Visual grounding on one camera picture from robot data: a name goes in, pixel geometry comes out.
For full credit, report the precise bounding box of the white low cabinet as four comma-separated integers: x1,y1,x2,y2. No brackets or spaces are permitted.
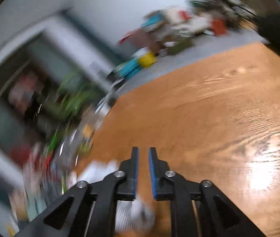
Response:
179,17,217,34

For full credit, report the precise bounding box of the teal storage bag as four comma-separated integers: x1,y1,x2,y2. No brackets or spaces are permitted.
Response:
115,64,138,80
120,58,143,76

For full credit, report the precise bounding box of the olive green crate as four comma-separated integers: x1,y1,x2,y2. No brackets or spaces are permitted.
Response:
168,41,195,55

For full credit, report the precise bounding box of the row of hanging clothes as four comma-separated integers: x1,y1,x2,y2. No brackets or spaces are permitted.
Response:
7,69,56,119

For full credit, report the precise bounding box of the orange paper bag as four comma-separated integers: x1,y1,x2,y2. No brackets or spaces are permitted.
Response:
211,18,227,36

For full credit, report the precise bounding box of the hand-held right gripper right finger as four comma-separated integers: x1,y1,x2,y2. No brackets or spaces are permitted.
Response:
148,147,266,237

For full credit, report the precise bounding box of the pink ribbed suitcase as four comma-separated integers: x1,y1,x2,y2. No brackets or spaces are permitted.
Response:
130,28,160,52

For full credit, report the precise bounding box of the green potted plant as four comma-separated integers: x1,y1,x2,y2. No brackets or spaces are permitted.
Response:
56,71,101,119

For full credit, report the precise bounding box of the yellow shopping bag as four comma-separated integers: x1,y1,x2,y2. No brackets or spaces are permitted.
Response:
139,52,157,67

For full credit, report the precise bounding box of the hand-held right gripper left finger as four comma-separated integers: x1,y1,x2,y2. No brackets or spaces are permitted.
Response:
13,146,140,237

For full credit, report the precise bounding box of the grey-green curtain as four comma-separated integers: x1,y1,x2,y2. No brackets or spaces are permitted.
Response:
63,10,123,62

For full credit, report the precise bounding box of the black fluffy cloth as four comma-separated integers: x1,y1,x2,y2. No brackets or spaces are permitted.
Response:
258,15,280,62

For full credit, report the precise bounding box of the white folded napkin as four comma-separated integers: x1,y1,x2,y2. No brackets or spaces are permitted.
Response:
78,160,119,182

